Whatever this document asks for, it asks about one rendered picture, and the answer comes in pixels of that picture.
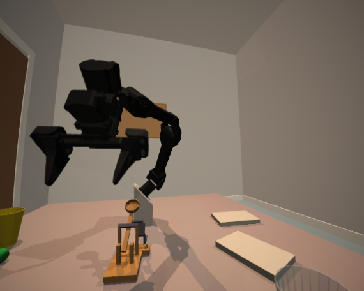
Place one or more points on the olive-yellow waste bin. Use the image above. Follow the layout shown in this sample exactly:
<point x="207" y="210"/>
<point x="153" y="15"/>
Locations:
<point x="10" y="222"/>

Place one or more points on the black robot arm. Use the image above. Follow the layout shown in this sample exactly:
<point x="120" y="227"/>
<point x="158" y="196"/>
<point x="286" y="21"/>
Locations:
<point x="99" y="103"/>

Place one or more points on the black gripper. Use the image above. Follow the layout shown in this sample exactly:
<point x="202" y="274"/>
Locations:
<point x="57" y="145"/>

